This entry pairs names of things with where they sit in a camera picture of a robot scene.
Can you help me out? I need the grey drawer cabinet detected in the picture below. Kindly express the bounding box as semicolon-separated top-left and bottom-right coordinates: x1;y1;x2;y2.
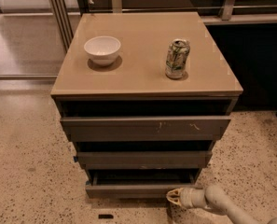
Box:
50;11;244;179

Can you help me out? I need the grey middle drawer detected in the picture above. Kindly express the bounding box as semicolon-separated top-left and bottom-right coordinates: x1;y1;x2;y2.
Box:
76;151;212;170

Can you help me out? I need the white ceramic bowl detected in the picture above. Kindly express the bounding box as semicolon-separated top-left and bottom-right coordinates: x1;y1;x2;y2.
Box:
84;36;121;66

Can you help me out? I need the green patterned drink can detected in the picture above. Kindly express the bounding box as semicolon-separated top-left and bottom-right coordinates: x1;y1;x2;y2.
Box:
165;38;190;79

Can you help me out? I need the grey top drawer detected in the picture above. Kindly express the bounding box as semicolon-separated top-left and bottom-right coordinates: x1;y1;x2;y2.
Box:
61;116;230;142

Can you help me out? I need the grey bottom drawer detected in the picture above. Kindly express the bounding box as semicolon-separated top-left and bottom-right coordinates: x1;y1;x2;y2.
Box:
86;169;201;199

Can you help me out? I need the metal railing frame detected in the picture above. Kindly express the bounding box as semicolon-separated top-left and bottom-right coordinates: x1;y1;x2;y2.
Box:
51;0;277;46

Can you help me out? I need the grey drawer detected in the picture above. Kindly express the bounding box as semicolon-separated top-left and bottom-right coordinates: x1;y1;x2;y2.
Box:
61;116;230;142
86;169;201;199
76;151;212;170

